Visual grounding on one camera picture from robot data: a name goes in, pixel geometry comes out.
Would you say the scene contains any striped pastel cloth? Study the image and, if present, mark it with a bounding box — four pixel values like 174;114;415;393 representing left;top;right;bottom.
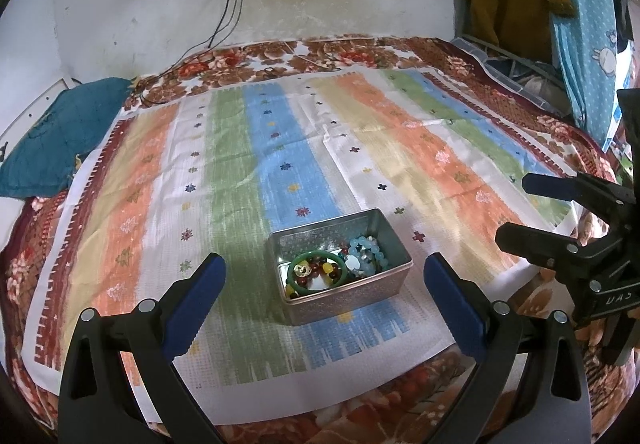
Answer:
22;66;583;425

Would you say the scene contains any light blue bead bracelet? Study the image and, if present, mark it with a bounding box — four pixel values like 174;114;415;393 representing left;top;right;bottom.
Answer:
345;235;391;277

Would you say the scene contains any teal pillow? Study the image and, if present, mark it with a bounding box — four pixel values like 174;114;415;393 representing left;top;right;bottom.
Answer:
0;76;133;199

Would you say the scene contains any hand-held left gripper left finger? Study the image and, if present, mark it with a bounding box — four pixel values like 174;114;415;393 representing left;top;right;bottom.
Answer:
57;251;227;444

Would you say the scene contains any brown floral blanket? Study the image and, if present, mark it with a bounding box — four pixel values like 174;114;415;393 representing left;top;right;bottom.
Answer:
0;36;640;444

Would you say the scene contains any clear plastic storage box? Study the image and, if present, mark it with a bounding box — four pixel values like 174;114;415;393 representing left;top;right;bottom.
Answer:
450;36;581;116

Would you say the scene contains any black power cable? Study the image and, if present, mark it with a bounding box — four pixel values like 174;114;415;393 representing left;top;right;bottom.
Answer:
132;0;236;95
190;0;246;52

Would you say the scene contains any silver metal tin box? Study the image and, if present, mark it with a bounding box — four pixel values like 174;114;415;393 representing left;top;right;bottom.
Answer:
268;208;414;326

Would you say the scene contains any blue printed cloth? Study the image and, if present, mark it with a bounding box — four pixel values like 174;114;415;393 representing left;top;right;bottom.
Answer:
544;0;632;154

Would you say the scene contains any dark hanging cloth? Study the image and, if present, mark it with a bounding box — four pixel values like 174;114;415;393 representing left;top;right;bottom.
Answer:
614;0;640;92

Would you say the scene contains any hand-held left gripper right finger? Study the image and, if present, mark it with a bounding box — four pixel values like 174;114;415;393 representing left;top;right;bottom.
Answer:
422;251;593;444

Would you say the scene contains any red bead bracelet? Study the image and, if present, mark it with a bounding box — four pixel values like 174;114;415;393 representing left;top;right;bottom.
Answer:
295;256;333;292

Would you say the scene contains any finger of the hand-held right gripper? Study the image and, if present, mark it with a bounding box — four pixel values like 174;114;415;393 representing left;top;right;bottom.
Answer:
495;222;632;284
521;171;637;221

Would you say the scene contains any green jade bangle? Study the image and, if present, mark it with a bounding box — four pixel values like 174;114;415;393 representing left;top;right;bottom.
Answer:
286;251;351;300

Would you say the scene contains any shell piece bracelet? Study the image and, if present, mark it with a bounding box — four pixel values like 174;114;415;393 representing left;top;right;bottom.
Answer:
345;251;372;276

